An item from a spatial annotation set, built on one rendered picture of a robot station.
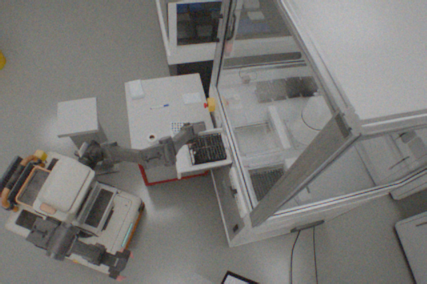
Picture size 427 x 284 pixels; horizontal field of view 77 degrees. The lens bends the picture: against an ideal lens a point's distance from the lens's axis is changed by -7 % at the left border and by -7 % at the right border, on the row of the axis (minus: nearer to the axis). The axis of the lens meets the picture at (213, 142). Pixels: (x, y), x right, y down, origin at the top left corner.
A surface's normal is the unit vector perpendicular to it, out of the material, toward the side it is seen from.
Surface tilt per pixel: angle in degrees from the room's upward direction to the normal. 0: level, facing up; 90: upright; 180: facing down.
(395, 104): 0
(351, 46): 0
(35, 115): 0
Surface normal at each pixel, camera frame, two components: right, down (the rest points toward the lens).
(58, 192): 0.71, -0.14
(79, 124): 0.10, -0.47
